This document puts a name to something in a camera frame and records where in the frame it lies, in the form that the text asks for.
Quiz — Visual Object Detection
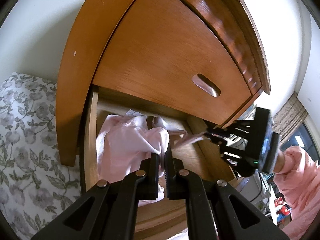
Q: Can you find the wooden drawer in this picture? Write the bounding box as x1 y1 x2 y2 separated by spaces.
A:
93 0 251 125
81 86 237 240

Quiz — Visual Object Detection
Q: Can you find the pink cloth garment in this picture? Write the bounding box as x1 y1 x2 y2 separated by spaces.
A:
96 114 169 183

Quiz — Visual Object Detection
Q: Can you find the right hand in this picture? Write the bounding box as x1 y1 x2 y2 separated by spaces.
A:
273 150 285 173

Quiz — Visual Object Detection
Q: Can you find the white cutout storage rack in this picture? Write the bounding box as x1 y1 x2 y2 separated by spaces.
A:
226 104 257 150

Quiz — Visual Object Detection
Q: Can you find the white power adapter box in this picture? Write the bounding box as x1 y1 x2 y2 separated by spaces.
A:
240 171 271 204

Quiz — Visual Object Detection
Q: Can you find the patterned curtain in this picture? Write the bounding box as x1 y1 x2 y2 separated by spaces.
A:
273 93 308 146

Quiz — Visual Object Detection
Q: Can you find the pile of small trinkets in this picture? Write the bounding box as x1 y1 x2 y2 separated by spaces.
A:
274 197 292 224

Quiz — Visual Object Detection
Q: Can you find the wooden nightstand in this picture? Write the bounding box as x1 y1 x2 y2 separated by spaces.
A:
56 0 271 166

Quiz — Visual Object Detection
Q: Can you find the grey floral bedding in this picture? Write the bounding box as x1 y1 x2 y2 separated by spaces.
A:
1 73 81 239

